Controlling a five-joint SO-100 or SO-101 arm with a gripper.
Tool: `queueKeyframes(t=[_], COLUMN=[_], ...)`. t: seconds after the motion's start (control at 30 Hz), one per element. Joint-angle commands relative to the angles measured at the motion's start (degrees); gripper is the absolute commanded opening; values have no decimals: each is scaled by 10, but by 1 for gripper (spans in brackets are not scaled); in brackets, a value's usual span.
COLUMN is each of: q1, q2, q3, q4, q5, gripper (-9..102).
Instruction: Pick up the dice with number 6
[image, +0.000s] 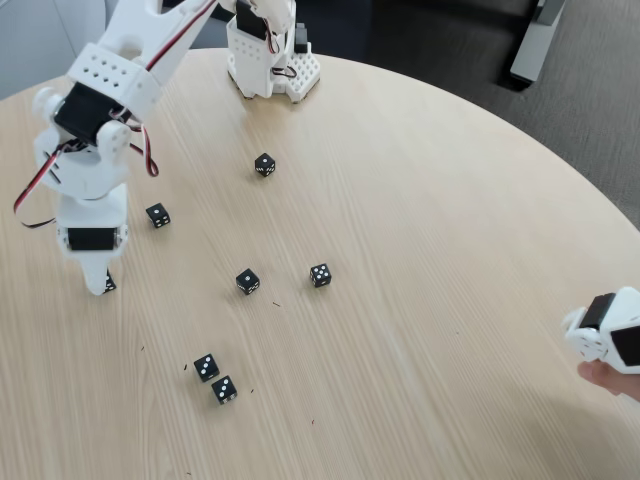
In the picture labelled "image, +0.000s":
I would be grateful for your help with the black die showing three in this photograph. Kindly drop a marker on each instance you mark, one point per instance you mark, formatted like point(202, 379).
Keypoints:
point(206, 367)
point(224, 390)

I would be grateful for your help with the white cabinet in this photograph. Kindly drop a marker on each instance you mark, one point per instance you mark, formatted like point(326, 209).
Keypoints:
point(30, 40)

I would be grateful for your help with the black die showing six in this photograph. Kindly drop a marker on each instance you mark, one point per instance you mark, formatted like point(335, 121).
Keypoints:
point(110, 284)

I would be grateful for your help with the black die showing one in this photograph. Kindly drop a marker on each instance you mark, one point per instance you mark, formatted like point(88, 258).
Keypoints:
point(264, 165)
point(157, 215)
point(247, 281)

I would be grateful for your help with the grey desk leg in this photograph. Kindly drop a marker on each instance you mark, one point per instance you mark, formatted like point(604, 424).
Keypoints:
point(530, 50)

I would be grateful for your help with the black die showing five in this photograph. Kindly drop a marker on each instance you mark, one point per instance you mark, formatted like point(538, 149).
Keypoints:
point(320, 275)

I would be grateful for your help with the white leader arm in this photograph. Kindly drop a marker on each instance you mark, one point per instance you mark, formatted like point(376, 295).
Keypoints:
point(625, 310)

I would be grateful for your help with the person's hand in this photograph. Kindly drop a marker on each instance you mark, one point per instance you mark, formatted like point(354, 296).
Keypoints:
point(615, 382)

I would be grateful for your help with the dark grey chair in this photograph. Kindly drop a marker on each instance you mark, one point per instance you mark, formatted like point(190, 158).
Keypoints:
point(210, 35)

